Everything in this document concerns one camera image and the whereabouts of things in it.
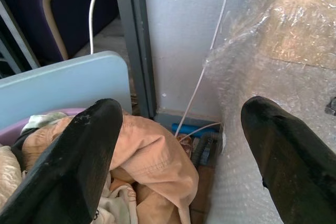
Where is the grey metal door frame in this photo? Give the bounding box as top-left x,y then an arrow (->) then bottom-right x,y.
111,0 -> 158,120

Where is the dark purple chair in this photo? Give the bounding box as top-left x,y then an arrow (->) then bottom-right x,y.
0,0 -> 119,63

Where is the white power cable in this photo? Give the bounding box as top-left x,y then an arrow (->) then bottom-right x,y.
88,0 -> 103,54

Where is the bubble wrapped furniture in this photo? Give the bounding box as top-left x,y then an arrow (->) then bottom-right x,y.
203,0 -> 336,224

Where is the white printed cloth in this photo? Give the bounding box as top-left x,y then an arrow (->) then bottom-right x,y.
93,174 -> 139,224

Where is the cream quilted cloth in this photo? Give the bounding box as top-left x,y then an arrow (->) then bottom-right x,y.
0,145 -> 23,209

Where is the purple plastic laundry basket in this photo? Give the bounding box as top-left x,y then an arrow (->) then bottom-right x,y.
0,107 -> 87,146

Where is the pale green white cloth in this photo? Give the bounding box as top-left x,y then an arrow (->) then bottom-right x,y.
20,111 -> 69,134

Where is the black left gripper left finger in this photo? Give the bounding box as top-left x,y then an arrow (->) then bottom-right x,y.
0,98 -> 124,224

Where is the thin white cord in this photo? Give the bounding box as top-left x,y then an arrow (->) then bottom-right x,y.
174,0 -> 237,137

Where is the grey corrugated hose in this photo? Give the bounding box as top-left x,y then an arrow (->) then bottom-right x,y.
193,132 -> 221,166

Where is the light blue board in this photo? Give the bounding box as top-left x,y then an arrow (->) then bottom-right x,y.
0,50 -> 133,130

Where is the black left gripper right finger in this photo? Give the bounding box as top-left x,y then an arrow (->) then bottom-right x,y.
240,95 -> 336,224

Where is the tan orange garment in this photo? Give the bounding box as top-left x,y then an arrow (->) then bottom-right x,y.
21,111 -> 200,224

